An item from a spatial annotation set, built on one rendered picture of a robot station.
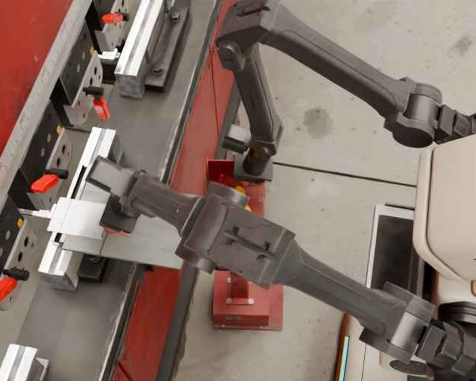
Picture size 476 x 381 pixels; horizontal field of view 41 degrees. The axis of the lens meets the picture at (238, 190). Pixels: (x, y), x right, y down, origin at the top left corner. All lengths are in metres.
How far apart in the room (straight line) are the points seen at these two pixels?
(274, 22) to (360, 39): 2.02
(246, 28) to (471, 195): 0.46
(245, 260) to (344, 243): 1.75
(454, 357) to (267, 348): 1.31
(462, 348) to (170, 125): 0.96
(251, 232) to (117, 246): 0.66
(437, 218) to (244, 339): 1.39
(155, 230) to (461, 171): 0.66
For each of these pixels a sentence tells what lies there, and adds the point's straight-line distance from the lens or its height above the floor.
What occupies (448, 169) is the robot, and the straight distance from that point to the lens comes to 1.09.
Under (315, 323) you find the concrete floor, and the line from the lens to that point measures 2.36.
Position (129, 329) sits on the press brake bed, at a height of 0.76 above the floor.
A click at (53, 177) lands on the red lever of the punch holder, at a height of 1.29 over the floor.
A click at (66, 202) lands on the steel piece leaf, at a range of 1.47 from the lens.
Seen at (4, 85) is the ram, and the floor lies 1.48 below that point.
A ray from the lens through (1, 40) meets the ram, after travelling 1.03.
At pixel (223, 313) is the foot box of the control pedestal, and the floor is 0.12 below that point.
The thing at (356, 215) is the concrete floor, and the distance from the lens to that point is 2.55.
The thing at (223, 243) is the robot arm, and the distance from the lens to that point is 0.77.
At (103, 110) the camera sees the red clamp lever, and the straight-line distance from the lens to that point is 1.34.
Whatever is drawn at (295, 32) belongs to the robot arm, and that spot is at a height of 1.42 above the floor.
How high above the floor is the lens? 2.22
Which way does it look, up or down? 59 degrees down
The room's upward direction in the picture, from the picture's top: 3 degrees counter-clockwise
